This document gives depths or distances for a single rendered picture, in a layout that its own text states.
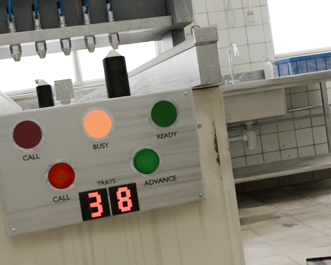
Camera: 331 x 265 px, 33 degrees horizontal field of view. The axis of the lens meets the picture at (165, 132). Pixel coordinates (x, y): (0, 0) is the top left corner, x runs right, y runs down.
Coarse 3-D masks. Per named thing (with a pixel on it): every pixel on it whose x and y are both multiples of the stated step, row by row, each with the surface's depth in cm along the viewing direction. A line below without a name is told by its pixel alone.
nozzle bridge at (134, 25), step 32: (0, 0) 139; (32, 0) 140; (64, 0) 142; (96, 0) 144; (128, 0) 146; (160, 0) 148; (0, 32) 139; (32, 32) 136; (64, 32) 137; (96, 32) 139; (128, 32) 143; (160, 32) 153
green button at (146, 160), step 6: (144, 150) 65; (150, 150) 65; (138, 156) 64; (144, 156) 65; (150, 156) 65; (156, 156) 65; (138, 162) 64; (144, 162) 65; (150, 162) 65; (156, 162) 65; (138, 168) 65; (144, 168) 65; (150, 168) 65; (156, 168) 65
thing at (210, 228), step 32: (224, 128) 71; (224, 160) 71; (224, 192) 71; (0, 224) 65; (96, 224) 67; (128, 224) 68; (160, 224) 69; (192, 224) 70; (224, 224) 71; (0, 256) 65; (32, 256) 66; (64, 256) 67; (96, 256) 68; (128, 256) 68; (160, 256) 69; (192, 256) 70; (224, 256) 71
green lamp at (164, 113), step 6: (162, 102) 66; (168, 102) 66; (156, 108) 66; (162, 108) 66; (168, 108) 66; (174, 108) 66; (156, 114) 66; (162, 114) 66; (168, 114) 66; (174, 114) 66; (156, 120) 66; (162, 120) 66; (168, 120) 66; (174, 120) 66; (162, 126) 66; (168, 126) 66
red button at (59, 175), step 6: (60, 162) 63; (54, 168) 62; (60, 168) 62; (66, 168) 63; (72, 168) 63; (48, 174) 62; (54, 174) 62; (60, 174) 62; (66, 174) 63; (72, 174) 63; (54, 180) 62; (60, 180) 62; (66, 180) 63; (72, 180) 63; (54, 186) 62; (60, 186) 62; (66, 186) 63
